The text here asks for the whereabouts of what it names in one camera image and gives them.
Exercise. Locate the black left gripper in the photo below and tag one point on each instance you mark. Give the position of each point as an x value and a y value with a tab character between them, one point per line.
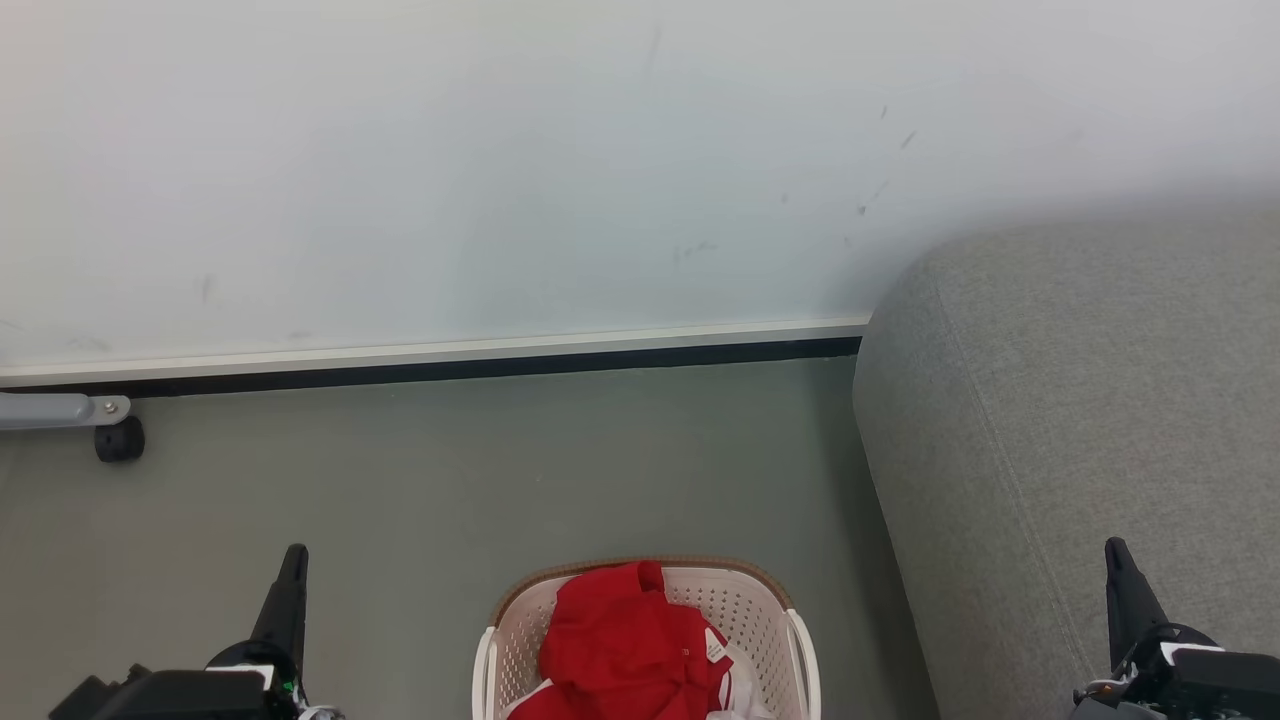
180	695

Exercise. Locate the white and black baseboard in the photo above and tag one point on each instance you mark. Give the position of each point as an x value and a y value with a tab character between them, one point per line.
450	356

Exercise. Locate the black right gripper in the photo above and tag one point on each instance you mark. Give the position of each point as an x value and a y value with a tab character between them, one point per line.
1210	690

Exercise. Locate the grey metal stand leg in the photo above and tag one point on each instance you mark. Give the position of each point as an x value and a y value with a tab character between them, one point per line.
50	410

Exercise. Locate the black caster wheel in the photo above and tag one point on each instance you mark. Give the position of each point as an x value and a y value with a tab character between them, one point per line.
120	441

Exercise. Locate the grey fabric sofa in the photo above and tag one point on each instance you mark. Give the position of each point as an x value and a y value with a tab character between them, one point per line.
1050	420

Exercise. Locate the red and white garment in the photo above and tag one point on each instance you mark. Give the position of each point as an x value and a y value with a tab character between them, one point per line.
620	640

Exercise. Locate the white perforated laundry basket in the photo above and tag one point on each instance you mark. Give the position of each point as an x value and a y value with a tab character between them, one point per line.
760	610

